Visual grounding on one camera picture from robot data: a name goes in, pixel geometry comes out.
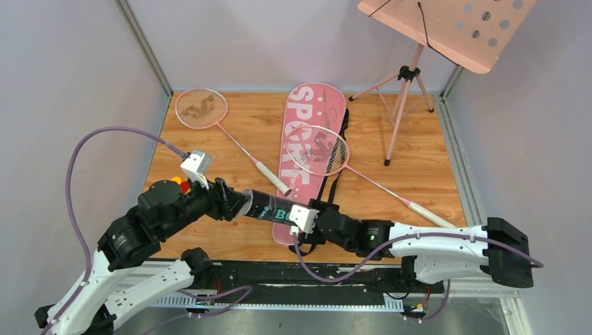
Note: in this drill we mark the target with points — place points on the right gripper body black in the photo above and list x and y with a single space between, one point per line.
314 237

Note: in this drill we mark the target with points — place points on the pink music stand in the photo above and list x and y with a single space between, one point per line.
470 34

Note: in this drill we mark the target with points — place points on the white plastic tube lid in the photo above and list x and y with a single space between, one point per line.
248 193

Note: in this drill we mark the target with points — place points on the pink racket far left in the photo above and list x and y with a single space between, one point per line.
201 108

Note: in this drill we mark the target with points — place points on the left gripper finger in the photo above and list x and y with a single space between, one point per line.
237 212
236 198

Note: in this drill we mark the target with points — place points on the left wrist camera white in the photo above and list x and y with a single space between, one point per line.
195 167

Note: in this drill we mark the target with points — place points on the yellow red green toy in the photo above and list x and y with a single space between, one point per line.
183 184

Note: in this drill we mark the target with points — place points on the pink racket on bag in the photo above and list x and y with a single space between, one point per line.
323 152

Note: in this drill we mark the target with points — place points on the black shuttlecock tube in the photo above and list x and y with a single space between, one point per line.
268 207

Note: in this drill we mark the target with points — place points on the pink racket bag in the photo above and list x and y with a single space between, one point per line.
312 110

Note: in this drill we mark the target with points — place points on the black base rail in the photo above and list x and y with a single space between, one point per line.
286 286

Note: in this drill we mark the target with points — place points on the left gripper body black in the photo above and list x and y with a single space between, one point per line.
223 197

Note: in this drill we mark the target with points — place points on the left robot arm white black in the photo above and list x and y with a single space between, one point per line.
92 305

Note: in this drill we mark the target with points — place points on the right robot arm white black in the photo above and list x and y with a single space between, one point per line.
497 250

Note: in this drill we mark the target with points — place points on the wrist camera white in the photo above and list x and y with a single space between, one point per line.
195 167
303 219

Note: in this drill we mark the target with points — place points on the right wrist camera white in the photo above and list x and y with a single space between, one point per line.
303 219

